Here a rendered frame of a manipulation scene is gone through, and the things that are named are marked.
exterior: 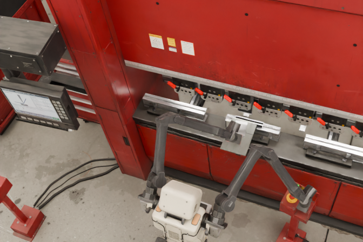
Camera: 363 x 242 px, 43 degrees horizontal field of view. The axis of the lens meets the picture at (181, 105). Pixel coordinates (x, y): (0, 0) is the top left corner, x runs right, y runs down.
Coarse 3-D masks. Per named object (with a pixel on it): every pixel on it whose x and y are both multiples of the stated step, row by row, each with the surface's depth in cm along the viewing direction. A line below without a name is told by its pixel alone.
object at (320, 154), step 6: (312, 150) 316; (318, 150) 316; (312, 156) 314; (318, 156) 313; (324, 156) 312; (330, 156) 312; (336, 156) 311; (330, 162) 312; (336, 162) 309; (342, 162) 308; (348, 162) 308
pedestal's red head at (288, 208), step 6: (300, 186) 310; (288, 192) 313; (282, 204) 309; (288, 204) 308; (294, 204) 307; (312, 204) 310; (282, 210) 316; (288, 210) 310; (294, 210) 306; (312, 210) 310; (294, 216) 312; (300, 216) 310; (306, 216) 309; (306, 222) 308
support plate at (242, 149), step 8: (232, 120) 326; (240, 120) 326; (248, 128) 321; (248, 136) 317; (224, 144) 315; (232, 144) 315; (240, 144) 314; (248, 144) 313; (232, 152) 312; (240, 152) 310
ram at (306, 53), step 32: (128, 0) 268; (160, 0) 258; (192, 0) 249; (224, 0) 240; (256, 0) 232; (128, 32) 292; (160, 32) 280; (192, 32) 269; (224, 32) 259; (256, 32) 250; (288, 32) 241; (320, 32) 233; (352, 32) 225; (128, 64) 320; (160, 64) 306; (192, 64) 293; (224, 64) 281; (256, 64) 270; (288, 64) 259; (320, 64) 250; (352, 64) 241; (256, 96) 294; (288, 96) 281; (320, 96) 270; (352, 96) 260
